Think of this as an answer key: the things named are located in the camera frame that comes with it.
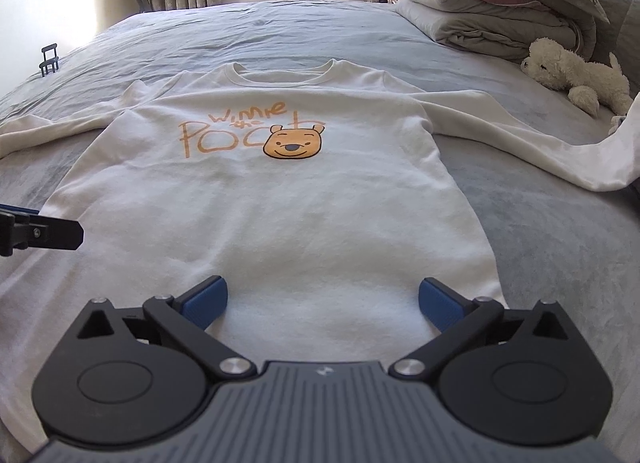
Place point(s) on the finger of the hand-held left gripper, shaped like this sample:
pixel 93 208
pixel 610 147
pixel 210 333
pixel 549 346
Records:
pixel 17 210
pixel 50 234

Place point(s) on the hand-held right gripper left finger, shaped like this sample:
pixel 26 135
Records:
pixel 207 299

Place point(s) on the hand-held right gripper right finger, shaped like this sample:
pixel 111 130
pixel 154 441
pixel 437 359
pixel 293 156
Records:
pixel 440 304

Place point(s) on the white printed sweatshirt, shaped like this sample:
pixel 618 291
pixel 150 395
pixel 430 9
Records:
pixel 300 203

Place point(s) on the bed with grey sheet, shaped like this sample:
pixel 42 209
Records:
pixel 525 253

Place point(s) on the small black stand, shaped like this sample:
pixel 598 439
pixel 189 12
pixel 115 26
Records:
pixel 50 60

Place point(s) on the white plush dog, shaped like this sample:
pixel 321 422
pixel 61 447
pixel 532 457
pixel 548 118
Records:
pixel 575 75

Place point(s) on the folded grey duvet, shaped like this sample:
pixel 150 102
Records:
pixel 450 13

